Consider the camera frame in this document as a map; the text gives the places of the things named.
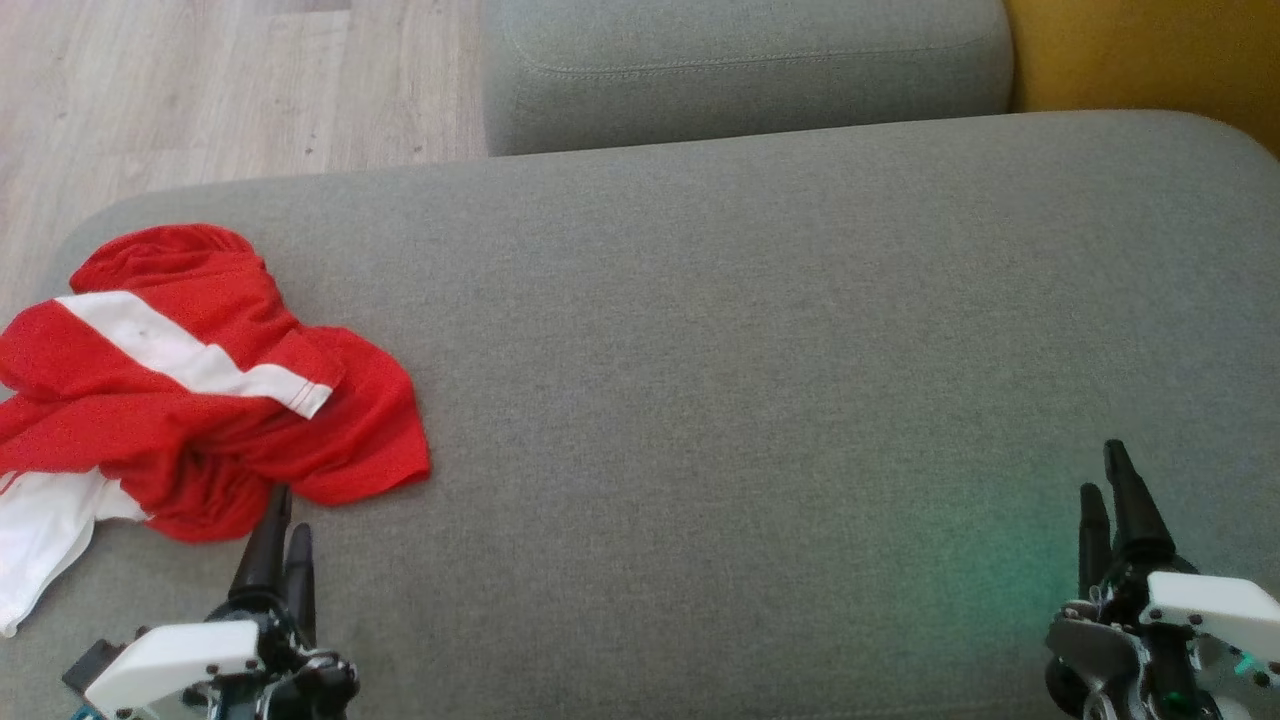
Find red and white basketball jersey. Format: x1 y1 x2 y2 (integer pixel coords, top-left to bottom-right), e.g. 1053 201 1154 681
0 392 301 639

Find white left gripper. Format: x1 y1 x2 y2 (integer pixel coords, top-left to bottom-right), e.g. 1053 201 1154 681
85 484 362 720

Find red shorts with white stripes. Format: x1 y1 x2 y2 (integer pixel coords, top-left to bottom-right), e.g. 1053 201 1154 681
0 223 433 507

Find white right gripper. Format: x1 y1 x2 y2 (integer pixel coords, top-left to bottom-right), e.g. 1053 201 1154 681
1044 439 1280 720

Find grey fabric sofa seat cushion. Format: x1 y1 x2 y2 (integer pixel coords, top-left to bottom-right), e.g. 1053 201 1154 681
0 110 1280 720

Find grey fabric sofa back cushion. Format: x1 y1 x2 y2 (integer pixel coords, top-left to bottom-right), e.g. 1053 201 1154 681
482 0 1015 157

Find mustard yellow sofa section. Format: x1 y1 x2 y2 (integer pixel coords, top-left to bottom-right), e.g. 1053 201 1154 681
1003 0 1280 158

